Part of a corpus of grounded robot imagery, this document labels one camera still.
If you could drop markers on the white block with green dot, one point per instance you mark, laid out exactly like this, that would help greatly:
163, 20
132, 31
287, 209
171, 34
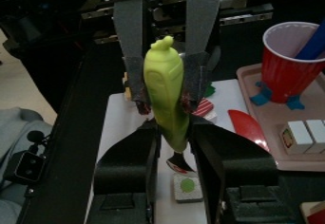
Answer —
187, 186

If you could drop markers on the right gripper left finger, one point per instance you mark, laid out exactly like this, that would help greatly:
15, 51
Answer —
122, 177

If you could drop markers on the red striped toy slice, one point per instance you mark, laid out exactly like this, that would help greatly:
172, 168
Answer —
205, 107

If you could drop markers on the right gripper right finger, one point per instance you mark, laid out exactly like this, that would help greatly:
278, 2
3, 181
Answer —
237, 177

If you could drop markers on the white cutting board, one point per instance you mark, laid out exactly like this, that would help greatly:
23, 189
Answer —
122, 123

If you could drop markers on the pink tray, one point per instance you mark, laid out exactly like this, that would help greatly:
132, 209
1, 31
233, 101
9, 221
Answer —
270, 117

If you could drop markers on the black clip microphone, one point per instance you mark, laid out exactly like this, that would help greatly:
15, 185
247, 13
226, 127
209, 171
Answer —
36, 136

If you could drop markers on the white block toy set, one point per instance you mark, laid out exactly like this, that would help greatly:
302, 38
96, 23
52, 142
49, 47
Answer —
302, 136

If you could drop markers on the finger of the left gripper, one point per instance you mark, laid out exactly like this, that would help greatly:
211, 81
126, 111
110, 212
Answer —
131, 44
200, 28

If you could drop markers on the small green toy piece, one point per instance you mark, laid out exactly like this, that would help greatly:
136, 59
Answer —
210, 91

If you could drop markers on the red toy knife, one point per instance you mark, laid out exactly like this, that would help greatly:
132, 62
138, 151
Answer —
247, 126

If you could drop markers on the red plastic cup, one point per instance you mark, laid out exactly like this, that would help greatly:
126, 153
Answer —
287, 76

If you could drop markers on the blue plastic stick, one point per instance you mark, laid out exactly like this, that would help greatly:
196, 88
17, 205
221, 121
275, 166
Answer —
313, 44

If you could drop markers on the black and red toy piece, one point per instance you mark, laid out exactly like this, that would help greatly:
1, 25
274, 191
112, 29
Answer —
179, 164

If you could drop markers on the blue plastic toy piece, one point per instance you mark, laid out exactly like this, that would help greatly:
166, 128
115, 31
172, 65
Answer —
259, 98

